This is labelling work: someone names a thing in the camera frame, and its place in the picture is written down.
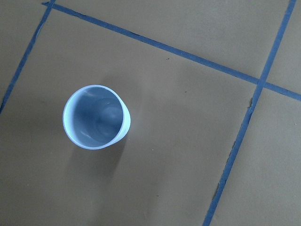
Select light blue plastic cup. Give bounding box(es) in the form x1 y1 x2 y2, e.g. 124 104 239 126
62 85 131 150

